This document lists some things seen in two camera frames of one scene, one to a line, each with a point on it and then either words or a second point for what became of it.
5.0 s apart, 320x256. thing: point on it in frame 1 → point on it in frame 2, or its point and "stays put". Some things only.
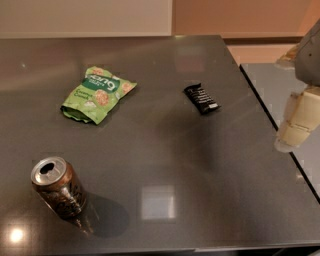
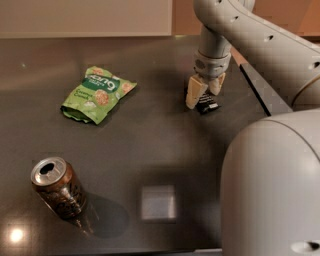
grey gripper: [309, 60] → [210, 67]
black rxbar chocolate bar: [202, 99] stays put
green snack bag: [98, 90] stays put
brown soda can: [59, 182] stays put
